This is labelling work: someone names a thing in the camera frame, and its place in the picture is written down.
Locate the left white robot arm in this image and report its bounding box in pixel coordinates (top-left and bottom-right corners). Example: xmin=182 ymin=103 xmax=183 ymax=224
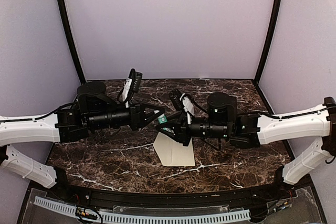
xmin=1 ymin=81 xmax=165 ymax=201

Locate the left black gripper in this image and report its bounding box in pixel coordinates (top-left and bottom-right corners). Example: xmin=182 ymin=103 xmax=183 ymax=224
xmin=88 ymin=98 xmax=164 ymax=131

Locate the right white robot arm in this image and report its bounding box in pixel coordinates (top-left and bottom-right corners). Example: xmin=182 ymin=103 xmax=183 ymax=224
xmin=156 ymin=89 xmax=335 ymax=200

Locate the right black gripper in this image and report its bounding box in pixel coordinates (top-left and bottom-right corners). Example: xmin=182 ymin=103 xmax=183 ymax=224
xmin=156 ymin=110 xmax=230 ymax=146

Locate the right black frame post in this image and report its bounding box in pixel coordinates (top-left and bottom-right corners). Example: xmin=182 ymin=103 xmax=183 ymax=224
xmin=254 ymin=0 xmax=281 ymax=86

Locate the cream envelope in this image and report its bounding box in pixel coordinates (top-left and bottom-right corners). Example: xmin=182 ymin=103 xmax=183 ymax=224
xmin=153 ymin=133 xmax=195 ymax=167

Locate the white slotted cable duct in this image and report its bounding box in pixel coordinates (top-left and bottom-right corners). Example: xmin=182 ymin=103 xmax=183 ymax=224
xmin=34 ymin=196 xmax=250 ymax=223

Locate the green white glue stick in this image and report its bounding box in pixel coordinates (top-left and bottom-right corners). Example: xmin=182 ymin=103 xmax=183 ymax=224
xmin=156 ymin=113 xmax=173 ymax=133

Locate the black front rail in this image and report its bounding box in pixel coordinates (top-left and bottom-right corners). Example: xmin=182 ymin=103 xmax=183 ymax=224
xmin=47 ymin=184 xmax=297 ymax=209

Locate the black frame post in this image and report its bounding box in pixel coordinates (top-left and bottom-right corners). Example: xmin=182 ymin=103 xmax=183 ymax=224
xmin=254 ymin=0 xmax=281 ymax=86
xmin=57 ymin=0 xmax=86 ymax=84

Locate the left black frame post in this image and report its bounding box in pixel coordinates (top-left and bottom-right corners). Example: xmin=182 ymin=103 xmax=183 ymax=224
xmin=57 ymin=0 xmax=86 ymax=84

